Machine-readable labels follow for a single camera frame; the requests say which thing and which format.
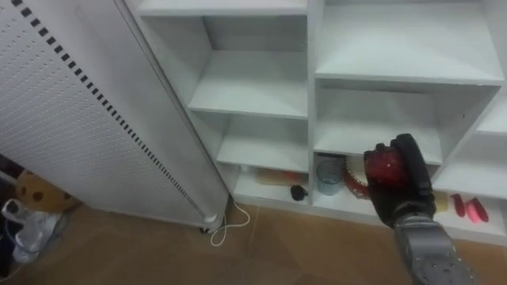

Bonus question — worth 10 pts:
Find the clear blue plastic cup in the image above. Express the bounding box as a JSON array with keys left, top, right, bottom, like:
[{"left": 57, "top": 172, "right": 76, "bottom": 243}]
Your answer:
[{"left": 316, "top": 158, "right": 344, "bottom": 196}]

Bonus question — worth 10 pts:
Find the white perforated panel appliance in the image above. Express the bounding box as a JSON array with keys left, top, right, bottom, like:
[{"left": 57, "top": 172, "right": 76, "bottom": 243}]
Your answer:
[{"left": 0, "top": 0, "right": 231, "bottom": 233}]

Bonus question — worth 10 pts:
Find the clear plastic bag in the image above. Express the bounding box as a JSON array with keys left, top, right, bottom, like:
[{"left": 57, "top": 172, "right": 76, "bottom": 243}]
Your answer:
[{"left": 1, "top": 199, "right": 64, "bottom": 265}]

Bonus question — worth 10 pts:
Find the red watermelon slice soft toy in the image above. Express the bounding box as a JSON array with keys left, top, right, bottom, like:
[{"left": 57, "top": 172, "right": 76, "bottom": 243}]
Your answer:
[{"left": 342, "top": 155, "right": 371, "bottom": 200}]

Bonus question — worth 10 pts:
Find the yellow block soft toy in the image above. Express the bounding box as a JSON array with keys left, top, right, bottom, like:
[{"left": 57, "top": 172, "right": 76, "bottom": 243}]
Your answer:
[{"left": 433, "top": 191, "right": 450, "bottom": 213}]

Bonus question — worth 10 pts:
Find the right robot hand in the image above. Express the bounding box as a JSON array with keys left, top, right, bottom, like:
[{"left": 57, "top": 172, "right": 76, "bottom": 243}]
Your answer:
[{"left": 363, "top": 133, "right": 437, "bottom": 230}]

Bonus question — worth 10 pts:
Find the pink red chili soft toy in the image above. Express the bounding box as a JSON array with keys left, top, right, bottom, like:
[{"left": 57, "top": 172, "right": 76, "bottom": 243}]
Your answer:
[{"left": 465, "top": 197, "right": 490, "bottom": 223}]

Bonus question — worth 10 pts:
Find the small black round object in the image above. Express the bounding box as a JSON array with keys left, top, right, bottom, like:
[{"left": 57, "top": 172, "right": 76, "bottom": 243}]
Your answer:
[{"left": 290, "top": 184, "right": 309, "bottom": 202}]

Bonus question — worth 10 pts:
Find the red fruit soft toy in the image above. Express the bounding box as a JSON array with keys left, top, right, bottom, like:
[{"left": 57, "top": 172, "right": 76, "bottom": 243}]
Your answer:
[{"left": 364, "top": 147, "right": 408, "bottom": 188}]

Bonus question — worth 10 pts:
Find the brown spotted soft toy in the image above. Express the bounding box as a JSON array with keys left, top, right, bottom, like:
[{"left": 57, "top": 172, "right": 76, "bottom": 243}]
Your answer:
[{"left": 15, "top": 169, "right": 80, "bottom": 213}]

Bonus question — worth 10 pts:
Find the white shelf unit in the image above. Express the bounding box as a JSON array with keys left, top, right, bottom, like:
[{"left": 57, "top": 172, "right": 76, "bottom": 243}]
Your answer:
[{"left": 125, "top": 0, "right": 507, "bottom": 247}]

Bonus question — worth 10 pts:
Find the white power cable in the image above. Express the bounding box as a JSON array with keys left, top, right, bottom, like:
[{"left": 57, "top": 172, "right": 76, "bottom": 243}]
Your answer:
[{"left": 209, "top": 200, "right": 251, "bottom": 248}]

